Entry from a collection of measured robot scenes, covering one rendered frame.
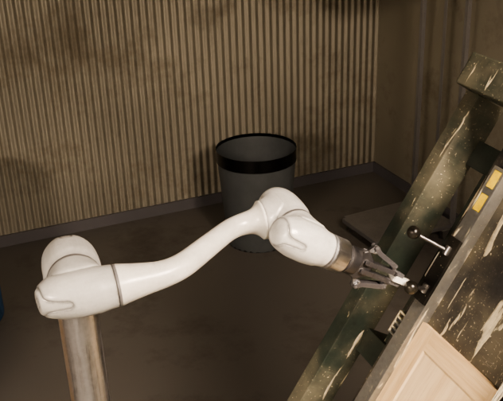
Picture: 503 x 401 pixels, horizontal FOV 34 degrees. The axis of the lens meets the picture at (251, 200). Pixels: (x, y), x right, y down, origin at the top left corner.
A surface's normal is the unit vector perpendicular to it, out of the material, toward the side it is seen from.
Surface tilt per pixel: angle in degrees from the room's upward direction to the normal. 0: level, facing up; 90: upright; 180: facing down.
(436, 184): 90
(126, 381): 0
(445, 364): 58
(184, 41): 90
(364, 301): 90
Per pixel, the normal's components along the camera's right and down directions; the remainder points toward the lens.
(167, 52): 0.40, 0.36
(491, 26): -0.92, 0.19
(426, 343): -0.81, -0.34
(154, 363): -0.03, -0.91
